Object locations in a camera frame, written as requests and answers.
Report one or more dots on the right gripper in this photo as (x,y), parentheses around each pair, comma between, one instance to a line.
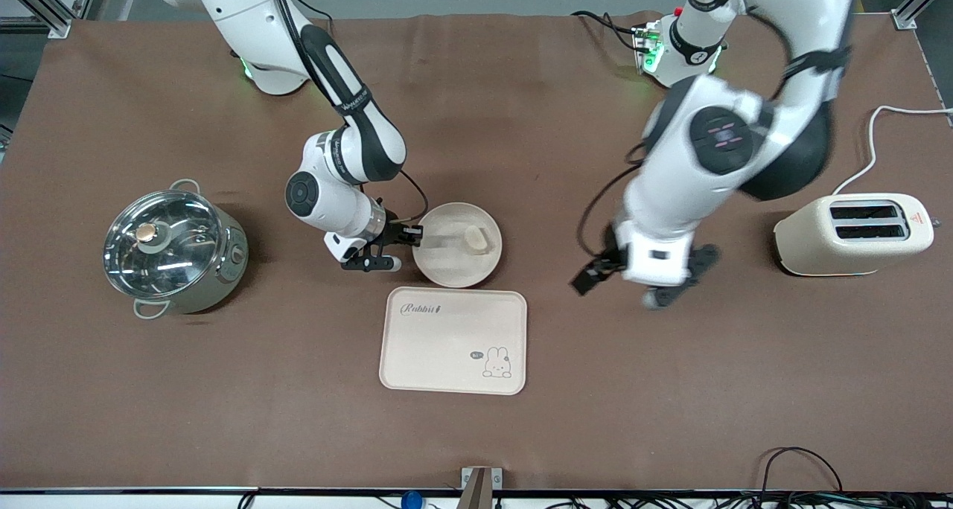
(392,231)

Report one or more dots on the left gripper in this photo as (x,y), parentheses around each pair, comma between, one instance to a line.
(608,260)

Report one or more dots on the round cream plate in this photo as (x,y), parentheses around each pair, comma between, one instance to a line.
(450,263)

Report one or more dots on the small cream bun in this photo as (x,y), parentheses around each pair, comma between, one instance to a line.
(476,241)

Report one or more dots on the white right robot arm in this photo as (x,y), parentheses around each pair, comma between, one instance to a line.
(246,18)

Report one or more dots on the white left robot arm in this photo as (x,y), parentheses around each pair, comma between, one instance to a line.
(670,189)

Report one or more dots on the cream rabbit print tray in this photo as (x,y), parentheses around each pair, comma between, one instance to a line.
(447,345)

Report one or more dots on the brown table cover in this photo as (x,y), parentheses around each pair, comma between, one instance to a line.
(521,122)

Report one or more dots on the cream two-slot toaster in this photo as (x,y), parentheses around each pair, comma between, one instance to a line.
(819,245)

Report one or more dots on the steel electric cooking pot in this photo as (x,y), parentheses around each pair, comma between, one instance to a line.
(223,278)

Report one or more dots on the glass pot lid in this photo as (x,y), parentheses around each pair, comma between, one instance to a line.
(171,248)

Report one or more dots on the blue round cap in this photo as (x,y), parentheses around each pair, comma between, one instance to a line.
(411,501)

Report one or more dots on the grey metal edge bracket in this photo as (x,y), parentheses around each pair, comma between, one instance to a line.
(480,487)

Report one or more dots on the aluminium frame post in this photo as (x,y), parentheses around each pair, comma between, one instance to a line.
(904,18)
(45,14)

